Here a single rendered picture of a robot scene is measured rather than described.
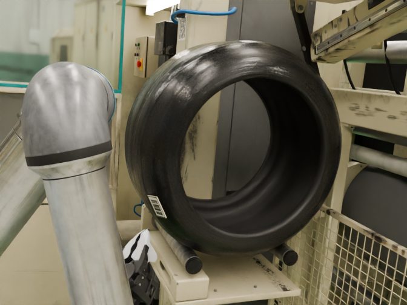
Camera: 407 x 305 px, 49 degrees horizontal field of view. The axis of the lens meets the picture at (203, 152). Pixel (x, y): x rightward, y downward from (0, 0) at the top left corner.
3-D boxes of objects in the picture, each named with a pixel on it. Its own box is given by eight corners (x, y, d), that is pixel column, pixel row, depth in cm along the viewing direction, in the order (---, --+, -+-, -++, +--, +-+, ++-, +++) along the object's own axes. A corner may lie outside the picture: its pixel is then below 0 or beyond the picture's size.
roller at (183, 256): (151, 215, 143) (165, 210, 144) (155, 227, 144) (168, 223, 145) (184, 262, 111) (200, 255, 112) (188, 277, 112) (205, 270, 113)
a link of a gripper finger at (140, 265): (138, 249, 98) (123, 284, 93) (134, 244, 97) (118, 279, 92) (155, 248, 96) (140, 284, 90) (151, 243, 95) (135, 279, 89)
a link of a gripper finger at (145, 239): (157, 242, 104) (142, 277, 98) (143, 226, 101) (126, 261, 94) (168, 241, 102) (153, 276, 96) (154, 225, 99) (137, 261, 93)
